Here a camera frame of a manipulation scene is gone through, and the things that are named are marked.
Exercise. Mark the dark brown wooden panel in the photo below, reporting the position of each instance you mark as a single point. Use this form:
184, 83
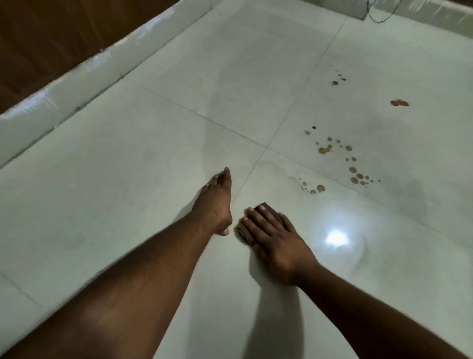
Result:
55, 37

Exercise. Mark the dark brown scrubbing sponge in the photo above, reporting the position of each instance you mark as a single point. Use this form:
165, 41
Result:
245, 236

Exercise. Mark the person's left forearm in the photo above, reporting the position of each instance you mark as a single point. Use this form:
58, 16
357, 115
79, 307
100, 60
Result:
122, 296

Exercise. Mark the person's right hand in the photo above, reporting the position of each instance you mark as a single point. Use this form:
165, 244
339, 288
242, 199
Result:
282, 247

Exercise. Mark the person's right forearm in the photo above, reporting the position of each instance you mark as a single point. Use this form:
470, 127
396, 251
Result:
369, 321

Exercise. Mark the person's left hand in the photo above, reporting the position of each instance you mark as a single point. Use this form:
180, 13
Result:
216, 207

